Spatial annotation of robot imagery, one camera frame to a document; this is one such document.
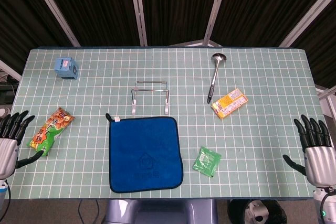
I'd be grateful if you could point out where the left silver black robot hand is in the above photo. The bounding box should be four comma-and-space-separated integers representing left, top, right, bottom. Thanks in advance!
0, 110, 43, 180

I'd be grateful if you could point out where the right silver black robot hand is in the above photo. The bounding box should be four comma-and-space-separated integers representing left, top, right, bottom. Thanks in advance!
282, 114, 336, 188

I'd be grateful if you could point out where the blue microfibre kitchen towel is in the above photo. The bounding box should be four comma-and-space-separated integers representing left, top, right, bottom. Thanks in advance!
105, 113, 184, 194

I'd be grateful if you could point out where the orange green snack bag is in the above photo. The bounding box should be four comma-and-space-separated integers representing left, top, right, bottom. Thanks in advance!
27, 107, 76, 157

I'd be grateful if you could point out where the black bag with white object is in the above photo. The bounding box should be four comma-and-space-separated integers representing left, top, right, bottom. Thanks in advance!
227, 199, 287, 224

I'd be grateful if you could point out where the green white grid tablecloth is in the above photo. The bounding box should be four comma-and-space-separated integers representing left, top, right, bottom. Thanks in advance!
0, 47, 336, 200

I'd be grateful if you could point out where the light blue small carton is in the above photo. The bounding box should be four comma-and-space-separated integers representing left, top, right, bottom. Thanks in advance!
54, 57, 79, 80

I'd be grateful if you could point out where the yellow printed carton box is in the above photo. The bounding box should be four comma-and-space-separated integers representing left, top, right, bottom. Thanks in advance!
211, 88, 249, 120

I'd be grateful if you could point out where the green foil sachet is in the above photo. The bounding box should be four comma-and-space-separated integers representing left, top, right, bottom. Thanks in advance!
192, 146, 222, 178

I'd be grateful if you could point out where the grey-blue robot torso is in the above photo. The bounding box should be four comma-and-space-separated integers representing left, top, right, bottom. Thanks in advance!
104, 199, 218, 224

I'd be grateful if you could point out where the dark pleated curtain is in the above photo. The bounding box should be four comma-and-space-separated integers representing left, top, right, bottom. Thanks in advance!
0, 0, 336, 88

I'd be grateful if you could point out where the white metal frame post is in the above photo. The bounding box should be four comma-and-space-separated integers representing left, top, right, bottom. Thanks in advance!
128, 0, 148, 47
203, 0, 231, 47
279, 0, 336, 48
316, 84, 336, 116
0, 60, 22, 82
26, 0, 81, 47

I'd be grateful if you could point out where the chrome wire rack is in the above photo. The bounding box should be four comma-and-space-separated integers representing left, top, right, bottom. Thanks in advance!
130, 80, 170, 115

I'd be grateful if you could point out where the steel ladle black handle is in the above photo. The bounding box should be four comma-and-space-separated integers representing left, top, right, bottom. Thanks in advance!
206, 53, 228, 104

